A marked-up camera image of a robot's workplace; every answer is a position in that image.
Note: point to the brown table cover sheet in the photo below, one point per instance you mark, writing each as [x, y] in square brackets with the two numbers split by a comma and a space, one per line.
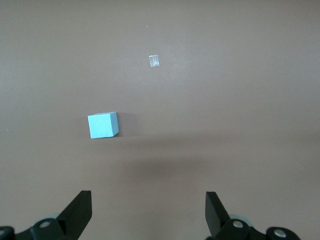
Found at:
[200, 112]

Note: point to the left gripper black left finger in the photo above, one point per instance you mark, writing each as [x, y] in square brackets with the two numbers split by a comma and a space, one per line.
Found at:
[75, 215]

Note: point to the light blue foam cube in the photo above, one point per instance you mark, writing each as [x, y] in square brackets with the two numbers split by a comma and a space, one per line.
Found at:
[101, 126]

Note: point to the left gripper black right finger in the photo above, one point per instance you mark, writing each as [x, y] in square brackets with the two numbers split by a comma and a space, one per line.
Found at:
[217, 217]

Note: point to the small clear tape piece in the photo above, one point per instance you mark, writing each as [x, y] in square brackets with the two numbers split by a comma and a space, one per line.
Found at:
[154, 61]

